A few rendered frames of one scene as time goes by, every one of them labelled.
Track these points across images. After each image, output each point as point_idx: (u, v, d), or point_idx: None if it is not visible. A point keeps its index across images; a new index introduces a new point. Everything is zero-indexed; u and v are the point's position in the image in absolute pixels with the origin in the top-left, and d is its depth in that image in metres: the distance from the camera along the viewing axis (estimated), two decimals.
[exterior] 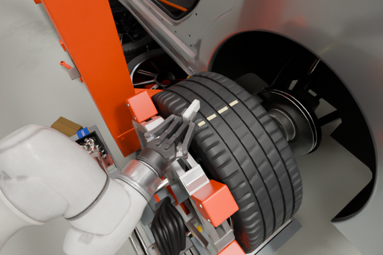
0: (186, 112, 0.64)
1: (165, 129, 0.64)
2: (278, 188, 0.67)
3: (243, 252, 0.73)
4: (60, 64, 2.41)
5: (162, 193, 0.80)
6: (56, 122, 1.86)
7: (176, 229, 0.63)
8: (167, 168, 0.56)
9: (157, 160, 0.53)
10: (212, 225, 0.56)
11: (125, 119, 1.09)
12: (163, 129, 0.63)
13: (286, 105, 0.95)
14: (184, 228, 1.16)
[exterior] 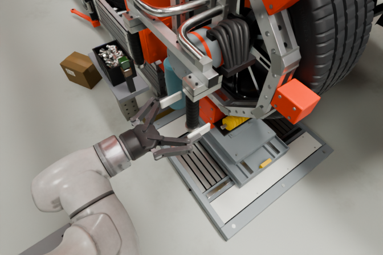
0: (164, 99, 0.67)
1: (147, 111, 0.67)
2: None
3: (306, 86, 0.64)
4: (70, 11, 2.32)
5: (208, 38, 0.72)
6: (70, 56, 1.78)
7: (240, 30, 0.54)
8: (142, 155, 0.59)
9: (133, 144, 0.56)
10: None
11: (155, 3, 1.01)
12: (146, 112, 0.66)
13: None
14: (218, 127, 1.07)
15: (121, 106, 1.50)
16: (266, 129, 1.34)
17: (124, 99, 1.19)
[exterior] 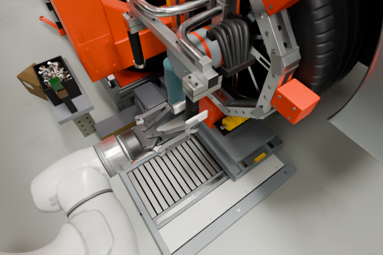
0: (178, 105, 0.66)
1: (156, 115, 0.66)
2: None
3: (306, 86, 0.64)
4: (39, 19, 2.25)
5: (208, 38, 0.72)
6: (28, 68, 1.70)
7: (240, 30, 0.54)
8: (142, 155, 0.59)
9: (133, 145, 0.56)
10: None
11: (86, 20, 0.93)
12: (154, 115, 0.66)
13: None
14: (218, 127, 1.07)
15: (74, 123, 1.43)
16: (266, 129, 1.34)
17: (64, 120, 1.12)
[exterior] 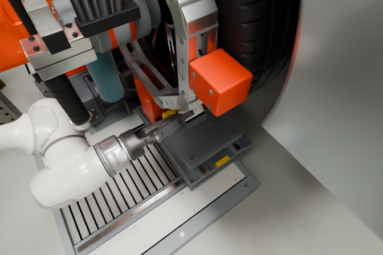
0: (182, 110, 0.65)
1: None
2: None
3: (234, 59, 0.42)
4: None
5: None
6: None
7: None
8: (139, 148, 0.57)
9: (127, 135, 0.57)
10: None
11: None
12: None
13: None
14: None
15: None
16: (231, 127, 1.12)
17: None
